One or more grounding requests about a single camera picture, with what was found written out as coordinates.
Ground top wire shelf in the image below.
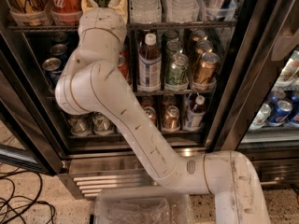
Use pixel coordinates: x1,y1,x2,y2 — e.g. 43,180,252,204
8,21,237,33

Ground front green can middle shelf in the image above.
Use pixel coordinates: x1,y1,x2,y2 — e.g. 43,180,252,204
165,53,189,86

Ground blue pepsi can right fridge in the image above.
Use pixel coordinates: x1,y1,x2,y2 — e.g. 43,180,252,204
267,100,292,126

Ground brown tea bottle middle shelf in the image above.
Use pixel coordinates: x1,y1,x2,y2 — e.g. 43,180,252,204
138,33,162,91

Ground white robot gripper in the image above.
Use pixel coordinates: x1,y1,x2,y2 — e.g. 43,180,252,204
78,0,128,48

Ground tea bottle bottom shelf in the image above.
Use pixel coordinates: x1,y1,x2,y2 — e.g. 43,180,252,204
184,95,206,131

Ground red can bottom shelf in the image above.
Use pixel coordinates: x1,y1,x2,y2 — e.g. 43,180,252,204
144,106,157,125

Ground front red can middle shelf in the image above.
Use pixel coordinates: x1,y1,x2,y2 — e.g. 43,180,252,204
118,55,130,82

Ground red cola can top shelf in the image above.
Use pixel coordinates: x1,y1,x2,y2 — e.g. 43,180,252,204
50,0,82,25

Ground steel fridge base grille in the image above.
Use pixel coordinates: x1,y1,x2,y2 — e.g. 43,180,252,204
59,145,299,199

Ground front gold can middle shelf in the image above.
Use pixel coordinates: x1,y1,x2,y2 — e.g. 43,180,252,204
193,52,220,84

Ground middle wire shelf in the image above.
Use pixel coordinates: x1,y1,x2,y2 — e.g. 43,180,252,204
46,89,215,101

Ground black cables on floor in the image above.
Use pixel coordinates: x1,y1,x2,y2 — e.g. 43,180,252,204
0,161,57,224

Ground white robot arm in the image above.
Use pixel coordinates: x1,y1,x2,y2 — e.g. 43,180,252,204
55,0,271,224

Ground silver can bottom left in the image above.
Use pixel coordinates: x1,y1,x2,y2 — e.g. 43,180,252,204
68,115,91,137

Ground right fridge glass door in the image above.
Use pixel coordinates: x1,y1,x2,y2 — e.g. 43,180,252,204
205,0,299,151

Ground gold can bottom shelf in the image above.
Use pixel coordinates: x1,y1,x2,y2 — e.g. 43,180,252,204
163,105,179,130

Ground gold can top shelf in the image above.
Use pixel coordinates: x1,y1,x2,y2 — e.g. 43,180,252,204
8,0,48,26

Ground clear plastic bin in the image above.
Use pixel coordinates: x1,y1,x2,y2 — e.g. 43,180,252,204
93,186,195,224

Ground wire shelf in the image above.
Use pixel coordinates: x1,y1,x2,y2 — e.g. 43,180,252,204
46,89,215,101
8,21,237,33

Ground gold can shelf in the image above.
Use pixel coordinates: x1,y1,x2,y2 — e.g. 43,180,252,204
193,52,220,84
8,0,48,26
163,105,179,130

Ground silver can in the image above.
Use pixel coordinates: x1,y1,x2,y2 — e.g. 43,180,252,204
93,112,113,135
68,115,91,137

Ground front blue pepsi can left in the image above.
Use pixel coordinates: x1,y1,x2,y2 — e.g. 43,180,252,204
42,57,63,87

